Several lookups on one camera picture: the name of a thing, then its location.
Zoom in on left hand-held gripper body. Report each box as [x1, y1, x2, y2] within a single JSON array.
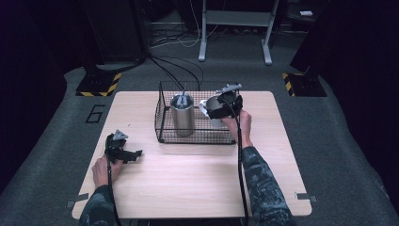
[[104, 129, 130, 165]]

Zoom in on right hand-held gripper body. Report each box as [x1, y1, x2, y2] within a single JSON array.
[[215, 83, 245, 121]]

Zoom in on short steel cup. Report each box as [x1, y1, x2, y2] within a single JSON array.
[[198, 95, 233, 129]]

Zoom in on tall steel canister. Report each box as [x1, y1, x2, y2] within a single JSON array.
[[169, 93, 197, 137]]

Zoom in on grey metal utensil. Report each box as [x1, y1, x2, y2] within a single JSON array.
[[175, 82, 191, 109]]

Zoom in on black wire mesh basket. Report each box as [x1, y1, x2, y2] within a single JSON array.
[[154, 80, 243, 146]]

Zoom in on person's left hand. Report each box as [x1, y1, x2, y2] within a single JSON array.
[[91, 153, 124, 190]]

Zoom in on person's right hand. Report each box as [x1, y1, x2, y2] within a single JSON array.
[[220, 109, 253, 149]]

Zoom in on grey tape strip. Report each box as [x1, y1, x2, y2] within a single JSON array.
[[65, 193, 90, 209], [294, 191, 319, 203]]

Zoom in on white metal stand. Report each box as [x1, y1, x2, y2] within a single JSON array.
[[198, 0, 280, 66]]

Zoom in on dark curtain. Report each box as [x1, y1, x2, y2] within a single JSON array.
[[0, 0, 85, 196], [289, 0, 399, 202]]

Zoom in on black cabinet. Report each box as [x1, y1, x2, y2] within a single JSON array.
[[82, 0, 149, 65]]

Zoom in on black floor cables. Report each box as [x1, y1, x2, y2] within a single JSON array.
[[146, 54, 205, 92]]

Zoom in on black yellow striped base plate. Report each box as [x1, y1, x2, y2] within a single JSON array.
[[74, 72, 122, 98], [280, 72, 327, 98]]

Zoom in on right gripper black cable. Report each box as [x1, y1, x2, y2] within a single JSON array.
[[219, 98, 251, 226]]

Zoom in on white floor cables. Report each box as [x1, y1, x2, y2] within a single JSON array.
[[150, 0, 221, 50]]

